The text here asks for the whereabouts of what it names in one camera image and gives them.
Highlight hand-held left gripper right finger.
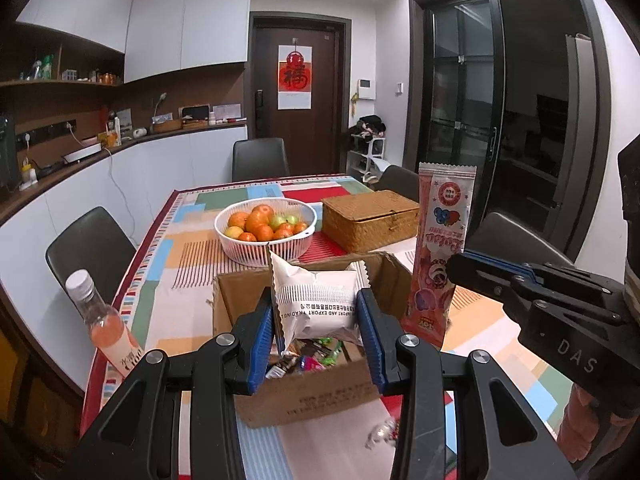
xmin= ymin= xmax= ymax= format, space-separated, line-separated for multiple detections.
xmin=355 ymin=287 xmax=578 ymax=480

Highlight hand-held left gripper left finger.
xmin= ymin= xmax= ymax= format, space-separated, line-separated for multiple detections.
xmin=62 ymin=287 xmax=275 ymax=480

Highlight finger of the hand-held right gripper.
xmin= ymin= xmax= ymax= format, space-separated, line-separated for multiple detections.
xmin=446 ymin=255 xmax=626 ymax=326
xmin=465 ymin=249 xmax=628 ymax=293

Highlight white snack packet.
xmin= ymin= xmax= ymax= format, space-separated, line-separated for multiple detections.
xmin=269 ymin=247 xmax=371 ymax=356

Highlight long pink snack packet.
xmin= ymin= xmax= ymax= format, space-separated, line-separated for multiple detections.
xmin=402 ymin=161 xmax=476 ymax=351

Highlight brown cardboard box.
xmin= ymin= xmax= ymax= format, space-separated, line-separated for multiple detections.
xmin=212 ymin=251 xmax=416 ymax=429

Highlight person's right hand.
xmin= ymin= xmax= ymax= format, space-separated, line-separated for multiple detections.
xmin=567 ymin=385 xmax=616 ymax=463

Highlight dark grey dining chair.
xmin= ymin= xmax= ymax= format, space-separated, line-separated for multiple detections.
xmin=45 ymin=206 xmax=137 ymax=306
xmin=465 ymin=211 xmax=576 ymax=268
xmin=232 ymin=137 xmax=291 ymax=182
xmin=377 ymin=165 xmax=421 ymax=203

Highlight pile of wrapped candies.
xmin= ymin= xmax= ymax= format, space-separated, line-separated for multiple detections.
xmin=265 ymin=337 xmax=361 ymax=378

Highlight white plastic fruit basket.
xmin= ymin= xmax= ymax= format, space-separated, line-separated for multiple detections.
xmin=214 ymin=197 xmax=319 ymax=267

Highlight clear plastic wrapper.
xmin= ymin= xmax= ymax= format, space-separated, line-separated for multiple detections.
xmin=365 ymin=417 xmax=401 ymax=451

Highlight woven wicker basket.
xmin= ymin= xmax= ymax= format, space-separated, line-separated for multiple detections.
xmin=320 ymin=190 xmax=421 ymax=253

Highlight pile of fruits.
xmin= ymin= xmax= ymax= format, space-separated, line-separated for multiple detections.
xmin=224 ymin=203 xmax=310 ymax=242

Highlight pink drink bottle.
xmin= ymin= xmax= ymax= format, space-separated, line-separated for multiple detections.
xmin=65 ymin=269 xmax=146 ymax=380

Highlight white shoe rack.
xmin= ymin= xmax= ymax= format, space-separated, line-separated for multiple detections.
xmin=347 ymin=135 xmax=387 ymax=181

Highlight black framed glass sliding door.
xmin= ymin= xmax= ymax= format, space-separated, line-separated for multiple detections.
xmin=409 ymin=0 xmax=613 ymax=261

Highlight dark bag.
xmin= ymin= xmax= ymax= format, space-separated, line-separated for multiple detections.
xmin=350 ymin=115 xmax=387 ymax=138

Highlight white lower cabinet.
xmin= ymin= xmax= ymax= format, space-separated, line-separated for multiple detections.
xmin=0 ymin=122 xmax=248 ymax=391

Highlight dark brown door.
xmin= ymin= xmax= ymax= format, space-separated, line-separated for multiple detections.
xmin=248 ymin=12 xmax=351 ymax=181

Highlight black countertop appliance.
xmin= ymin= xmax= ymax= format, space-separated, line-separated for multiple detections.
xmin=180 ymin=105 xmax=210 ymax=128

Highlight white flat appliance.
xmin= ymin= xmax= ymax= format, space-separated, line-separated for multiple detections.
xmin=62 ymin=142 xmax=103 ymax=163

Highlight red and white door poster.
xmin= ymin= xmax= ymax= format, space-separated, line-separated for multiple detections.
xmin=278 ymin=45 xmax=313 ymax=110

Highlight dark green water dispenser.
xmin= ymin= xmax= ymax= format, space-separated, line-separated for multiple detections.
xmin=0 ymin=115 xmax=21 ymax=186

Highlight white upper cabinets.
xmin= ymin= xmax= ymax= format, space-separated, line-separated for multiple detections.
xmin=15 ymin=0 xmax=253 ymax=86

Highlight wooden wall shelf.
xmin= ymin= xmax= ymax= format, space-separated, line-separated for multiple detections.
xmin=0 ymin=22 xmax=126 ymax=88

